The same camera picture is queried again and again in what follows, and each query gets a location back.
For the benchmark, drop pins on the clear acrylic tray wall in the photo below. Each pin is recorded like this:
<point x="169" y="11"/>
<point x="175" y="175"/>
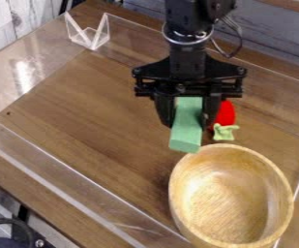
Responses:
<point x="83" y="149"/>

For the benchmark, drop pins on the clear acrylic corner bracket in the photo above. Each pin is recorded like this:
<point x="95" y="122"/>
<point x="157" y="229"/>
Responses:
<point x="89" y="37"/>

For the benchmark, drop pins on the red knitted strawberry toy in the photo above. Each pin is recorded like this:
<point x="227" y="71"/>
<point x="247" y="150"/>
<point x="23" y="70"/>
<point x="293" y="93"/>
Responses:
<point x="223" y="125"/>

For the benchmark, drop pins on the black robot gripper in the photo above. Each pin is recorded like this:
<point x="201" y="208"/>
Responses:
<point x="189" y="73"/>

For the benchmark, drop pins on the brown wooden bowl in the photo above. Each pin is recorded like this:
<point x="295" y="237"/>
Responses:
<point x="230" y="198"/>

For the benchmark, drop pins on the green rectangular block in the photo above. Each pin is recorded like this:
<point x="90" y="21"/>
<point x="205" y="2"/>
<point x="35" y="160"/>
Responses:
<point x="186" y="131"/>

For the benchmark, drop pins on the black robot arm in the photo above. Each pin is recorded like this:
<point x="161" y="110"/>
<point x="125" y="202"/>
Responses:
<point x="190" y="23"/>

